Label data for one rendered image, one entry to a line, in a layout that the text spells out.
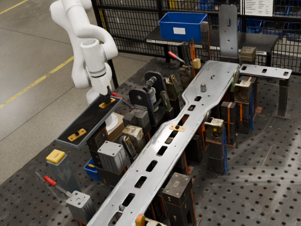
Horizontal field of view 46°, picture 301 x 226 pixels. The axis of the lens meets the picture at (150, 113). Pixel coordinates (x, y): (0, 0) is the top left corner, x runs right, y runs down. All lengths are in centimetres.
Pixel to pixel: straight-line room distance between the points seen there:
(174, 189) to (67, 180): 49
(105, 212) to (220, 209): 59
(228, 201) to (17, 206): 114
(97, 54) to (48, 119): 238
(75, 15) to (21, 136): 231
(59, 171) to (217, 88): 98
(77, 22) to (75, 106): 233
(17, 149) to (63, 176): 212
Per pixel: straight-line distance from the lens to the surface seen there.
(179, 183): 152
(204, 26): 233
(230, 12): 221
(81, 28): 171
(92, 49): 161
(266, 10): 246
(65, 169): 163
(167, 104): 193
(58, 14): 199
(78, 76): 204
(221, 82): 210
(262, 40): 245
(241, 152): 208
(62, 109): 400
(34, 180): 225
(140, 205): 151
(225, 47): 232
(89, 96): 214
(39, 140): 371
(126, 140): 166
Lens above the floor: 217
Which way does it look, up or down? 37 degrees down
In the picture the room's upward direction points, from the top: 12 degrees counter-clockwise
